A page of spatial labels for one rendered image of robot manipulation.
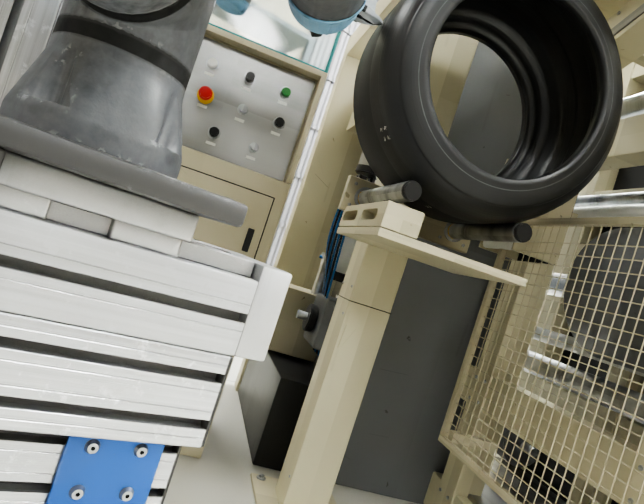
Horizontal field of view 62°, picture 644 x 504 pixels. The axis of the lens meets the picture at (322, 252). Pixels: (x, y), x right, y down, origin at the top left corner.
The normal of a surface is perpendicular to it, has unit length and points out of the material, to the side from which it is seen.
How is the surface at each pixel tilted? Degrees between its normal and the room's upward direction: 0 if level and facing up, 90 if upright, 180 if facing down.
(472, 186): 101
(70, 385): 90
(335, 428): 90
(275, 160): 90
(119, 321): 90
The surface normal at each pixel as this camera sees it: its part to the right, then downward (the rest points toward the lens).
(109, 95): 0.48, -0.18
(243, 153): 0.22, 0.05
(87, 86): 0.26, -0.26
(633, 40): -0.23, 0.92
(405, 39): -0.55, -0.17
